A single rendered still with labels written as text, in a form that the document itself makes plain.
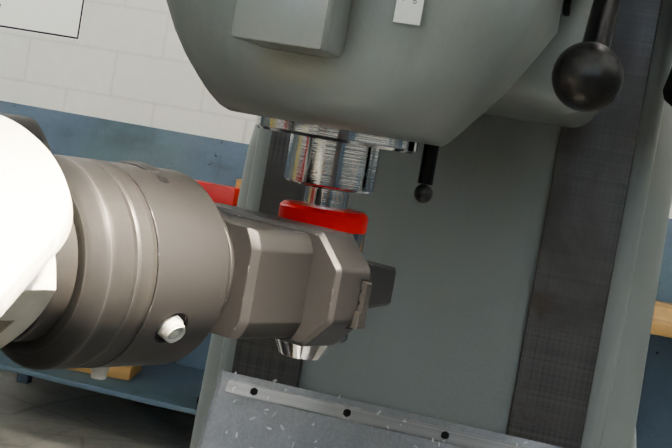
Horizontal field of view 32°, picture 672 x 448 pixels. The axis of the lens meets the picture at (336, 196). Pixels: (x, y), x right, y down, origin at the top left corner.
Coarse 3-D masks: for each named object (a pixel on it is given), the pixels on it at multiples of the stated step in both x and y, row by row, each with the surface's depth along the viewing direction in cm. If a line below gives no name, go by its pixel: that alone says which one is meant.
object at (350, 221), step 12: (288, 204) 60; (300, 204) 60; (288, 216) 60; (300, 216) 59; (312, 216) 59; (324, 216) 59; (336, 216) 59; (348, 216) 59; (360, 216) 60; (336, 228) 59; (348, 228) 59; (360, 228) 60
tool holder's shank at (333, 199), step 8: (304, 184) 60; (312, 192) 60; (320, 192) 60; (328, 192) 60; (336, 192) 60; (344, 192) 61; (352, 192) 60; (304, 200) 61; (312, 200) 60; (320, 200) 60; (328, 200) 60; (336, 200) 60; (344, 200) 61; (328, 208) 60; (336, 208) 60; (344, 208) 61
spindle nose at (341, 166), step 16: (304, 144) 59; (320, 144) 59; (336, 144) 59; (352, 144) 59; (288, 160) 60; (304, 160) 59; (320, 160) 59; (336, 160) 59; (352, 160) 59; (368, 160) 60; (288, 176) 60; (304, 176) 59; (320, 176) 59; (336, 176) 59; (352, 176) 59; (368, 176) 60; (368, 192) 60
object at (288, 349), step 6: (276, 342) 61; (282, 342) 61; (288, 342) 60; (282, 348) 61; (288, 348) 61; (294, 348) 60; (300, 348) 60; (306, 348) 60; (312, 348) 60; (318, 348) 61; (324, 348) 61; (282, 354) 61; (288, 354) 61; (294, 354) 61; (300, 354) 60; (306, 354) 61; (312, 354) 61; (318, 354) 61
